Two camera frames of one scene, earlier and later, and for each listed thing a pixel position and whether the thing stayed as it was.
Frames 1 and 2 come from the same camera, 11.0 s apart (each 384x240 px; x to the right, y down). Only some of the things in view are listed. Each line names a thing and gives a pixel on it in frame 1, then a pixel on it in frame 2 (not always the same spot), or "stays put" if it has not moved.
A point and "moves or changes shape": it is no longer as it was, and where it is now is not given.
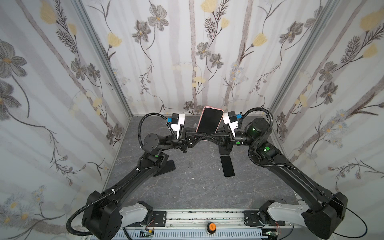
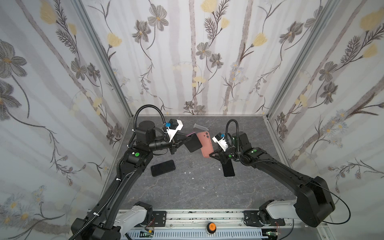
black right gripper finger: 220,135 → 218,152
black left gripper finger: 196,135 → 181,137
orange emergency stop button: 211,227 stays put
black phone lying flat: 170,166 stays put
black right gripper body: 226,137 → 225,155
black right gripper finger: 222,143 → 219,156
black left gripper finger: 197,141 → 182,143
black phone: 227,166 stays put
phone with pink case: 210,120 moves or changes shape
